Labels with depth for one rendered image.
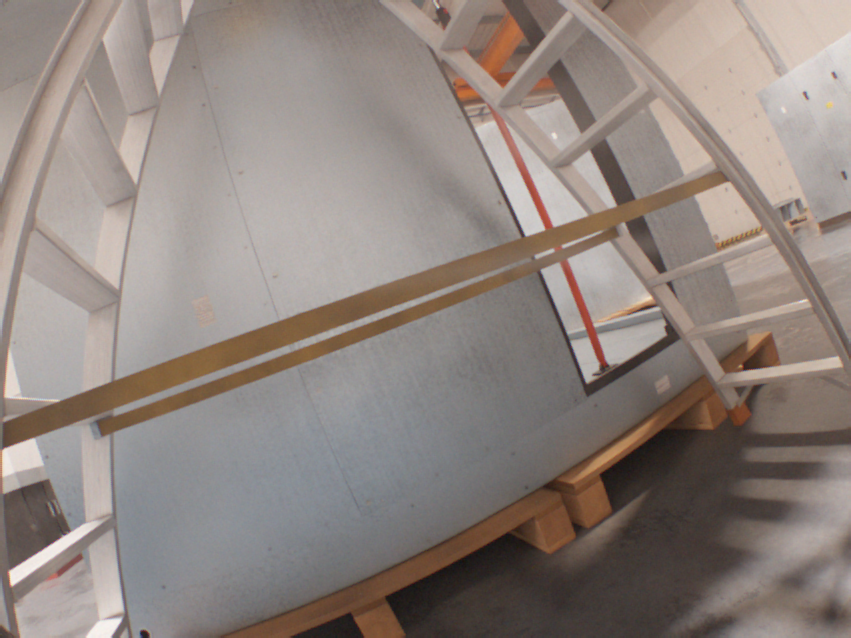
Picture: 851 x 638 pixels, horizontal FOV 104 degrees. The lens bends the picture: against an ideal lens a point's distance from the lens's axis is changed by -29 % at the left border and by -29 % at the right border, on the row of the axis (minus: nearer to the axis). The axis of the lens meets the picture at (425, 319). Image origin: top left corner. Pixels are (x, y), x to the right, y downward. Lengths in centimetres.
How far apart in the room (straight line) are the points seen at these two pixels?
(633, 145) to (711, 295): 71
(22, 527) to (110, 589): 371
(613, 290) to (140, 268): 544
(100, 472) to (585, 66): 218
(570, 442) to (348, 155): 113
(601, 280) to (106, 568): 573
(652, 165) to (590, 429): 113
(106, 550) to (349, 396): 74
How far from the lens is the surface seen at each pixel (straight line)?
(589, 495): 148
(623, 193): 194
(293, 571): 136
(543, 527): 141
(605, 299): 601
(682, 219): 209
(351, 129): 152
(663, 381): 181
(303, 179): 142
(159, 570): 141
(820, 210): 728
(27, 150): 74
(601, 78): 218
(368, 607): 131
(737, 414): 180
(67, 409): 59
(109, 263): 105
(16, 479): 468
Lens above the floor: 72
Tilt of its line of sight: 3 degrees up
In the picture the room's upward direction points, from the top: 23 degrees counter-clockwise
